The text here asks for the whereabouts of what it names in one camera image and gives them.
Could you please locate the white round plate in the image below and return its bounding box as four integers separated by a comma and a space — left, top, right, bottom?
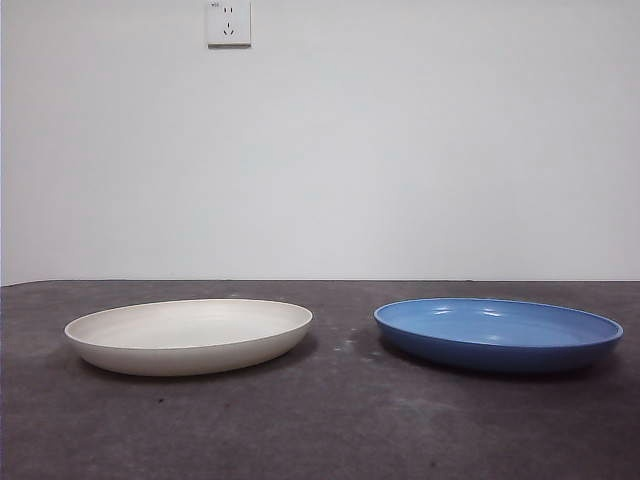
63, 298, 315, 377

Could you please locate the blue round plate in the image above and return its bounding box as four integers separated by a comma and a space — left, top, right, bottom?
373, 297, 625, 375

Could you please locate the white wall socket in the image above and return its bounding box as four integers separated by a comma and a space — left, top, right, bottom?
207, 0, 253, 50

